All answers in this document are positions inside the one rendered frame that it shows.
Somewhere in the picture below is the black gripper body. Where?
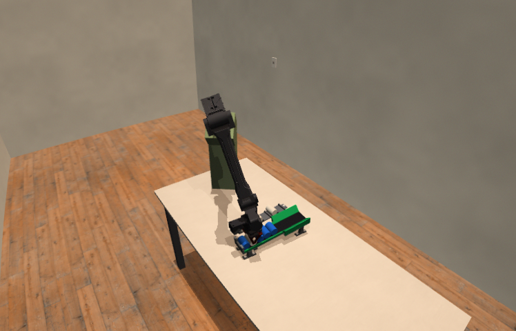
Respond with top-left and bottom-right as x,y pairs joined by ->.
244,228 -> 262,238

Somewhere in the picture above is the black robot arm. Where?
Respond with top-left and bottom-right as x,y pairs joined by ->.
201,93 -> 263,234

